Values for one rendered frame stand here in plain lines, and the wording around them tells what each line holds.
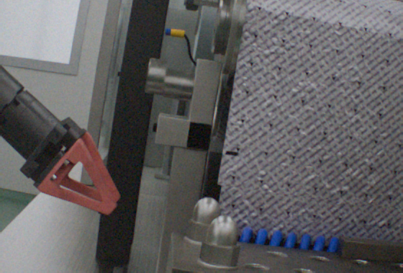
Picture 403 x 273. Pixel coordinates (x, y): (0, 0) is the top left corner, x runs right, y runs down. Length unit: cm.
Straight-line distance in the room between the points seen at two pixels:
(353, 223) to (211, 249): 24
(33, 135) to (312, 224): 31
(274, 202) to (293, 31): 18
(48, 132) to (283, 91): 25
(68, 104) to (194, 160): 554
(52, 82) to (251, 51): 565
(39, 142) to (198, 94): 20
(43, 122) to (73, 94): 562
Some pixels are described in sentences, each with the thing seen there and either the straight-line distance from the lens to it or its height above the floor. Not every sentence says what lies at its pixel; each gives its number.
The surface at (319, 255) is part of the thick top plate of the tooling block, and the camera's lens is 86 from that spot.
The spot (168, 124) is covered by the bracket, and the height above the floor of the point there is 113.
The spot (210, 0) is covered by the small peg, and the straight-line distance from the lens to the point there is 95.
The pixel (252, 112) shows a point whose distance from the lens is 89.
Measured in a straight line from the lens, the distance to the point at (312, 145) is 90.
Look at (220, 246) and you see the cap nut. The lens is 73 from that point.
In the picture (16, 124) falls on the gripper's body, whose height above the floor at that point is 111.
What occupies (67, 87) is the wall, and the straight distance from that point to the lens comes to 650.
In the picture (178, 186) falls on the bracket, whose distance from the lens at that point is 98.
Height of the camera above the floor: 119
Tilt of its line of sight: 3 degrees down
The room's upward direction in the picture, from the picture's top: 9 degrees clockwise
